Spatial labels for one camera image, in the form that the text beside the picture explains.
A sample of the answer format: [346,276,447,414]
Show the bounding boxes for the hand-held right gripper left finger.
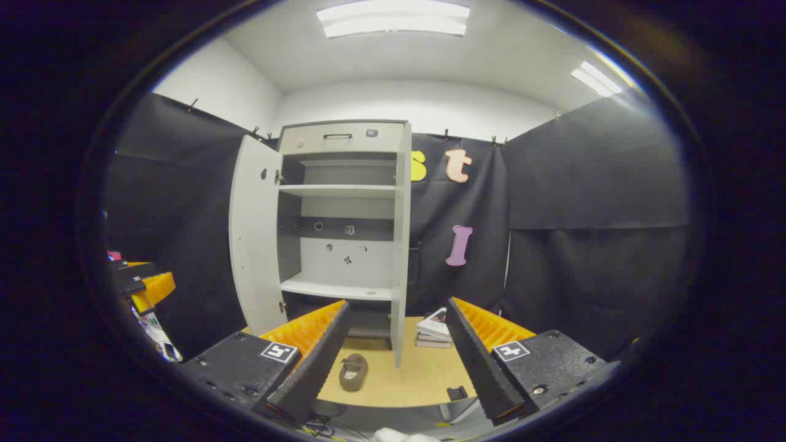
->
[179,299,352,425]

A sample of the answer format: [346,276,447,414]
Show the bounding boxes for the white cabinet drawer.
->
[279,122,406,154]

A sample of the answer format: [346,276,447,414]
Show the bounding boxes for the white shoe cabinet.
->
[276,120,411,339]

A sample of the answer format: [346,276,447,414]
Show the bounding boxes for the brown shoe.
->
[339,354,369,392]

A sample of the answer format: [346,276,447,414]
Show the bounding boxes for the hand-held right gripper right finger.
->
[445,297,610,427]

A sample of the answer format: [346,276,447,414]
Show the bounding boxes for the white papers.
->
[132,307,183,363]

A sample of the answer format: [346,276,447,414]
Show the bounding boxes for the white shoe cabinet door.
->
[229,135,289,337]
[389,122,413,369]

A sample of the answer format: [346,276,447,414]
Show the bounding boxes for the black cable bundle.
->
[300,413,369,440]

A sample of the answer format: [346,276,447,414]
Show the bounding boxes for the black backdrop cloth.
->
[104,92,691,363]

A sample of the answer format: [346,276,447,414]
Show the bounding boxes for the white portrait cover book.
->
[418,308,454,342]

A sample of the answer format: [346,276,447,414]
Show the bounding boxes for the ceiling light panel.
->
[571,60,624,98]
[316,0,470,39]

